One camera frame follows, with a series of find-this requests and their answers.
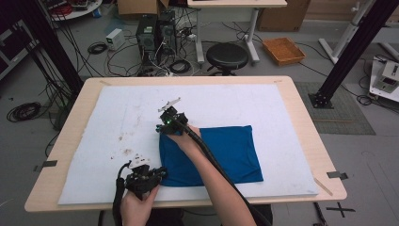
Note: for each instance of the black computer tower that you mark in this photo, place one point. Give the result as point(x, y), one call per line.
point(167, 31)
point(146, 34)

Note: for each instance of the black metal frame post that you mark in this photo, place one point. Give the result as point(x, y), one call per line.
point(47, 47)
point(354, 47)

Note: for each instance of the black tape cross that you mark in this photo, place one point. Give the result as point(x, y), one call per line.
point(340, 209)

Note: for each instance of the large cardboard box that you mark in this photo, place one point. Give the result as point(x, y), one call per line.
point(282, 15)

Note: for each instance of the orange basket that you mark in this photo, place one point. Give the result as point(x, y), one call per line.
point(284, 50)

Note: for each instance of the thin wooden stick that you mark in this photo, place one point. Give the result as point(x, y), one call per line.
point(323, 186)

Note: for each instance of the grey shelf unit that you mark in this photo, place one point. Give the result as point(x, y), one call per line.
point(12, 50)

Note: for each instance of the blue t-shirt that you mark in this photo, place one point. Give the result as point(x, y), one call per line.
point(229, 157)

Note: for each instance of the round white table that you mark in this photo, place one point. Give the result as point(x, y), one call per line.
point(75, 9)

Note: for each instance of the grey floor mat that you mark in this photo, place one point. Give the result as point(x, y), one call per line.
point(342, 109)

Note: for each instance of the small white box device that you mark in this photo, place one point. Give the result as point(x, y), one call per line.
point(115, 39)

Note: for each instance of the grey tape piece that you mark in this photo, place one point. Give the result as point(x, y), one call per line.
point(337, 175)
point(47, 164)

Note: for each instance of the person's dark clothing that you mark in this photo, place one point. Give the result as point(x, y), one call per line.
point(169, 218)

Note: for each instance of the white desk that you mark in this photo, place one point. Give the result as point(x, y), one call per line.
point(238, 3)

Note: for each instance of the white electronic device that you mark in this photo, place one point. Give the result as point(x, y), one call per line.
point(387, 80)

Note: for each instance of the person's right hand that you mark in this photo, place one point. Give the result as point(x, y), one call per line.
point(188, 139)

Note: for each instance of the black round stool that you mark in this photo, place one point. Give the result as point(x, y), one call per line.
point(227, 56)

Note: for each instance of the person's left hand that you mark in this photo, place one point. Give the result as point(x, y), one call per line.
point(136, 210)

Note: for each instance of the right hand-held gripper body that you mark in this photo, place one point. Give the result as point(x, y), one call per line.
point(174, 117)

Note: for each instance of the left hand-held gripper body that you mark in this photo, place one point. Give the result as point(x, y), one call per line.
point(141, 180)

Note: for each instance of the white metal stand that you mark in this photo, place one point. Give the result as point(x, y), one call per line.
point(345, 34)

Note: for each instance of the white foam mat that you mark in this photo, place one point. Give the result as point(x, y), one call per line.
point(125, 125)

